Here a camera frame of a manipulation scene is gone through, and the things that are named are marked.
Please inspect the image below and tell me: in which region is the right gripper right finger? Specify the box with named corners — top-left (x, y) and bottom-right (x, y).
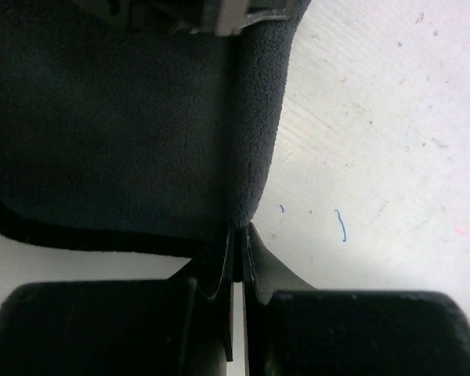
top-left (240, 226), bottom-right (470, 375)

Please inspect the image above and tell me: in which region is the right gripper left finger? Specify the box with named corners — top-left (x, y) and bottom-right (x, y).
top-left (0, 226), bottom-right (235, 375)

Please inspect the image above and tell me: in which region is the purple and black towel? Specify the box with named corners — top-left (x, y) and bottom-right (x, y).
top-left (0, 1), bottom-right (309, 257)

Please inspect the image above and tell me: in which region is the white towel label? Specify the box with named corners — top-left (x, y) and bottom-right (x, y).
top-left (199, 0), bottom-right (297, 37)

